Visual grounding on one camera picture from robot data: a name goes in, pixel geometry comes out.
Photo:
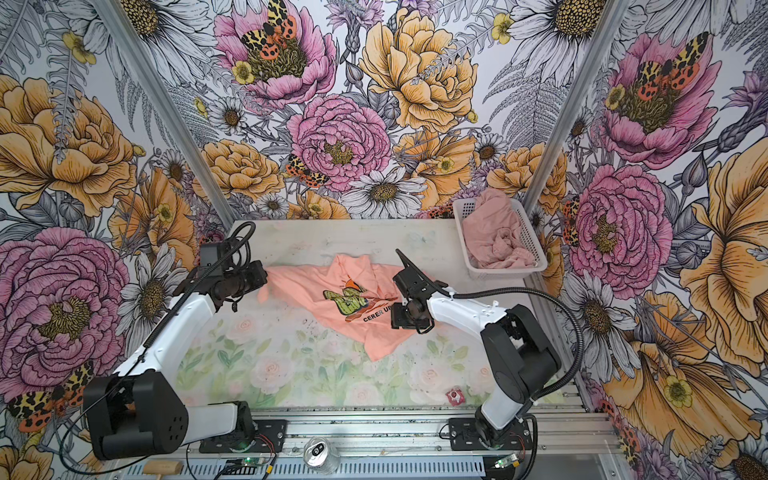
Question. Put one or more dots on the dusty pink garment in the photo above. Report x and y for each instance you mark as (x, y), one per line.
(492, 234)

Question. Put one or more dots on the left aluminium corner post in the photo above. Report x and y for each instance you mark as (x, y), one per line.
(136, 56)

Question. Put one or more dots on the aluminium frame rail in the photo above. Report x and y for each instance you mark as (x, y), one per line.
(563, 429)

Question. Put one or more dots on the aluminium corner post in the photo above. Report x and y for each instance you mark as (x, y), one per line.
(136, 56)
(606, 31)

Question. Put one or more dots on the right aluminium corner post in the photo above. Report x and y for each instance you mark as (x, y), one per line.
(606, 31)

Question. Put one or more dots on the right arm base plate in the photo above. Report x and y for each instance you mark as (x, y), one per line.
(475, 434)

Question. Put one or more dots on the white slotted cable duct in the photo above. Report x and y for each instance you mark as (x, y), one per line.
(456, 467)

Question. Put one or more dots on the white plastic laundry basket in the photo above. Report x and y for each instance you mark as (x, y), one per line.
(463, 207)

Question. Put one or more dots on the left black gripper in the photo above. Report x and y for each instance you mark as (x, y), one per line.
(258, 278)

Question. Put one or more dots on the silver drink can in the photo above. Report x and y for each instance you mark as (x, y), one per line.
(321, 456)

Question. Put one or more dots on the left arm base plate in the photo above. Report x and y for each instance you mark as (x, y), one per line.
(264, 436)

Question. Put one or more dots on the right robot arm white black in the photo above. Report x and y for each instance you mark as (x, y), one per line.
(522, 359)

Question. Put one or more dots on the wooden block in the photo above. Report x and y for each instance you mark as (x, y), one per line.
(162, 468)

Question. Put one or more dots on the peach graphic t-shirt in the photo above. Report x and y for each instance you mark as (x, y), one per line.
(352, 296)

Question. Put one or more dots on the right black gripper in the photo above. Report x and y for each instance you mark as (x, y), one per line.
(397, 320)

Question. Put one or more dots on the right green circuit board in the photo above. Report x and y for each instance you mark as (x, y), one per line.
(509, 461)

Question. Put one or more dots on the small red white card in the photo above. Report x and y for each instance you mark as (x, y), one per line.
(455, 396)

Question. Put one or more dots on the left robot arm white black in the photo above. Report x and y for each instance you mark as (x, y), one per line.
(136, 411)

